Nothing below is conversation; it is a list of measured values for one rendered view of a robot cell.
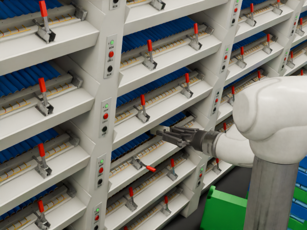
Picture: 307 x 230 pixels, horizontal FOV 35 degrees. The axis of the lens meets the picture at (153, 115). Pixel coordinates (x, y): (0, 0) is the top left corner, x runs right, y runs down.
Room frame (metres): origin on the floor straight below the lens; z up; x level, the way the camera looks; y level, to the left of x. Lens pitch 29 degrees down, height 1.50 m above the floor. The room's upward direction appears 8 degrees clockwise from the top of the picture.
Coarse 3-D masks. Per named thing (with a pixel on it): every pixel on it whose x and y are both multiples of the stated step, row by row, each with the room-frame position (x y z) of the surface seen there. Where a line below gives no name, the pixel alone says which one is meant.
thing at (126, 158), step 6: (186, 120) 1.72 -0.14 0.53; (192, 120) 1.76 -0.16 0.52; (156, 138) 1.55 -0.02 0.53; (162, 138) 1.58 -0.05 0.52; (144, 144) 1.50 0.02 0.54; (150, 144) 1.51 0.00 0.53; (162, 144) 1.55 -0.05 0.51; (138, 150) 1.46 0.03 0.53; (144, 150) 1.49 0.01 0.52; (126, 156) 1.41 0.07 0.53; (138, 156) 1.44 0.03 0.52; (114, 162) 1.36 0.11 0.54; (120, 162) 1.37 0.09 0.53; (114, 168) 1.35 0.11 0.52; (114, 174) 1.32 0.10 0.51
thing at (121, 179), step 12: (192, 108) 1.79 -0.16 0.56; (204, 120) 1.75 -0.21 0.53; (168, 144) 1.58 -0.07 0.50; (144, 156) 1.47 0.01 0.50; (156, 156) 1.49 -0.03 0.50; (168, 156) 1.55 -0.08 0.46; (120, 168) 1.37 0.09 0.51; (132, 168) 1.39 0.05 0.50; (144, 168) 1.41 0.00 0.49; (120, 180) 1.32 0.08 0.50; (132, 180) 1.37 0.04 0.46; (108, 192) 1.25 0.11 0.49
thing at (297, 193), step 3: (297, 189) 1.70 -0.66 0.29; (300, 189) 1.69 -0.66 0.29; (294, 192) 1.70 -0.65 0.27; (297, 192) 1.70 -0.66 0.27; (300, 192) 1.69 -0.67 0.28; (303, 192) 1.69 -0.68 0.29; (306, 192) 1.68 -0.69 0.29; (294, 195) 1.70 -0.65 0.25; (297, 195) 1.70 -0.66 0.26; (300, 195) 1.69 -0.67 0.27; (303, 195) 1.68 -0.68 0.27; (306, 195) 1.68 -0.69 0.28; (297, 198) 1.69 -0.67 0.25; (300, 198) 1.69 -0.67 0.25; (303, 198) 1.68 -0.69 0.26; (306, 198) 1.68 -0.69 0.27; (303, 201) 1.68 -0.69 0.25; (306, 201) 1.67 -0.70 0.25
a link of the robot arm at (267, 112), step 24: (240, 96) 0.93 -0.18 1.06; (264, 96) 0.90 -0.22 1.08; (288, 96) 0.90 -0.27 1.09; (240, 120) 0.90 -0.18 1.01; (264, 120) 0.87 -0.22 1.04; (288, 120) 0.88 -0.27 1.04; (264, 144) 0.88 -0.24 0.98; (288, 144) 0.88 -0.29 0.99; (264, 168) 0.89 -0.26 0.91; (288, 168) 0.89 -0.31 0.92; (264, 192) 0.88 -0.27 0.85; (288, 192) 0.88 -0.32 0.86; (264, 216) 0.87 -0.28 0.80; (288, 216) 0.88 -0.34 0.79
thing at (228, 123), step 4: (232, 116) 2.16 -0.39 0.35; (224, 120) 2.10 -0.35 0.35; (228, 120) 2.11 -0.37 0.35; (232, 120) 2.15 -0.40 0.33; (220, 124) 2.06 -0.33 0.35; (224, 124) 2.00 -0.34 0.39; (228, 124) 2.12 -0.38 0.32; (232, 124) 2.12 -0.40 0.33; (216, 128) 2.02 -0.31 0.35; (220, 128) 2.05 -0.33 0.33; (224, 128) 1.99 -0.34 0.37; (228, 128) 2.08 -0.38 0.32; (224, 132) 1.99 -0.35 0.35; (208, 160) 1.87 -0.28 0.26
